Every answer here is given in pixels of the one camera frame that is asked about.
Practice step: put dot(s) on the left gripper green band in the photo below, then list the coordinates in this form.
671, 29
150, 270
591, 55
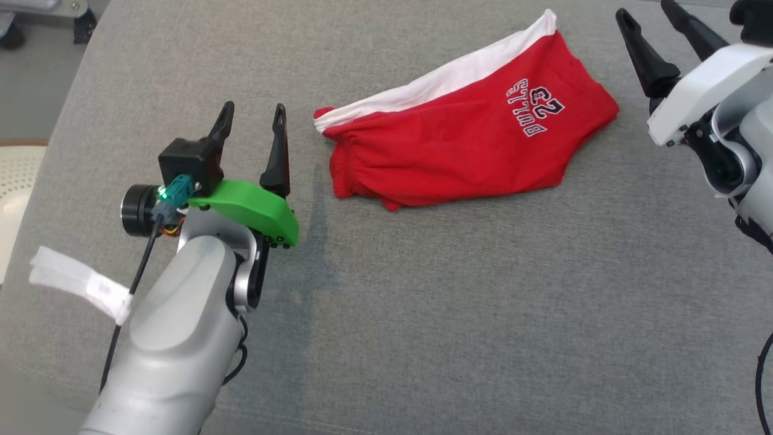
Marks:
253, 208

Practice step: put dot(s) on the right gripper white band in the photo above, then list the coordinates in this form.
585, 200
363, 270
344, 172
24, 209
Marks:
700, 90

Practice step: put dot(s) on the red shorts white waistband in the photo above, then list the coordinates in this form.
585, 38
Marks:
459, 145

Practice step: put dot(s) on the white perforated laundry basket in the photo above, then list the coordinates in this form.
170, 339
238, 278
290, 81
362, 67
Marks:
18, 181

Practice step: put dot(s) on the grey metal wheeled stand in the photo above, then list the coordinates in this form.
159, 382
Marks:
48, 7

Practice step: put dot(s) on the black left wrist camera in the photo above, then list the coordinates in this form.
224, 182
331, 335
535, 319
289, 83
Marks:
187, 160

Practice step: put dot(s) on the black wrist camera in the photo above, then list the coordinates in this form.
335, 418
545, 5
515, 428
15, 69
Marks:
755, 21
187, 160

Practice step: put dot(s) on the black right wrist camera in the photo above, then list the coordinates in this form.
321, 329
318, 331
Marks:
755, 21

